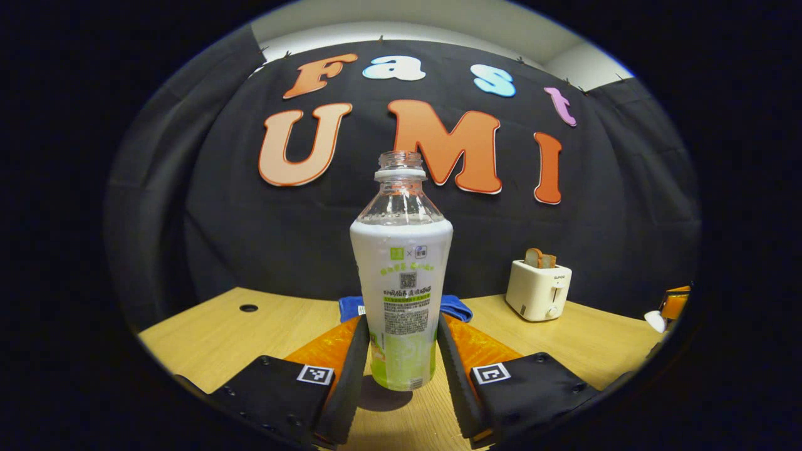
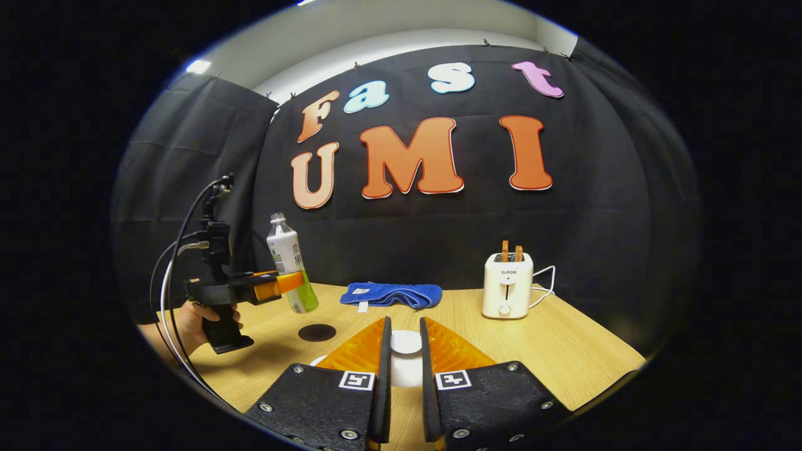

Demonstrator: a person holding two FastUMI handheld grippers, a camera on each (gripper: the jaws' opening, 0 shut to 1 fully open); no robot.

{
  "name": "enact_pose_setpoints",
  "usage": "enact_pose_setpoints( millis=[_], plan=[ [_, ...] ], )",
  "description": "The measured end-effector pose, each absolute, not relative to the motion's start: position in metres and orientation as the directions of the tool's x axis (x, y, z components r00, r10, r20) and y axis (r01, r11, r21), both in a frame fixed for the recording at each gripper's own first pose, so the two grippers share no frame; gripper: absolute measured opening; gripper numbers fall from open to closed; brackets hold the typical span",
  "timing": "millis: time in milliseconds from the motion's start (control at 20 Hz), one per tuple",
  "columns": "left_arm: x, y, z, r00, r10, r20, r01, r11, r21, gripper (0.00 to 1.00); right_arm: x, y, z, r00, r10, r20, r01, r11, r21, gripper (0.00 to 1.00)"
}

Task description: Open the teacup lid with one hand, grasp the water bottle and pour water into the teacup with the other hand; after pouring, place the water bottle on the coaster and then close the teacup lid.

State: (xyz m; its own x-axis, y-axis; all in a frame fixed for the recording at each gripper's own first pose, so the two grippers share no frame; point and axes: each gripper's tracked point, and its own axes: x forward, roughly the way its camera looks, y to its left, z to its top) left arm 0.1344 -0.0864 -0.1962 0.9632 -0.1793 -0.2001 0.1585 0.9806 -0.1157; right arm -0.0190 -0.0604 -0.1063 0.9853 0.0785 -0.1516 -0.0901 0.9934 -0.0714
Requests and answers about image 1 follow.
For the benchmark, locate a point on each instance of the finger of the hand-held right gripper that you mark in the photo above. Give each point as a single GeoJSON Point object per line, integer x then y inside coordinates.
{"type": "Point", "coordinates": [675, 304]}

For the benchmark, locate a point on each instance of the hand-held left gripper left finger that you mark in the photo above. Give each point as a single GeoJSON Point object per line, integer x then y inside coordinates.
{"type": "Point", "coordinates": [351, 388]}

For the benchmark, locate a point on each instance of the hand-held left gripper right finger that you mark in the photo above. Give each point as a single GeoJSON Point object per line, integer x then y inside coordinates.
{"type": "Point", "coordinates": [454, 388]}

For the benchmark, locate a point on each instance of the white teacup lid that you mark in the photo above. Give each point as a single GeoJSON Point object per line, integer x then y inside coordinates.
{"type": "Point", "coordinates": [655, 321]}

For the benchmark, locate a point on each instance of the white green water bottle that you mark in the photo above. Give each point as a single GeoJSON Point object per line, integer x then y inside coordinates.
{"type": "Point", "coordinates": [401, 282]}

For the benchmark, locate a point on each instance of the blue cloth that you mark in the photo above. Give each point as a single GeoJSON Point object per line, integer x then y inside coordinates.
{"type": "Point", "coordinates": [349, 307]}

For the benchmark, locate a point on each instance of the cream toaster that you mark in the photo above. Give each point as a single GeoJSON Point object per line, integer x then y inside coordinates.
{"type": "Point", "coordinates": [537, 291]}

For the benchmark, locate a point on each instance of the toast slices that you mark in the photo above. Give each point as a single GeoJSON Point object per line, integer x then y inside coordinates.
{"type": "Point", "coordinates": [540, 258]}

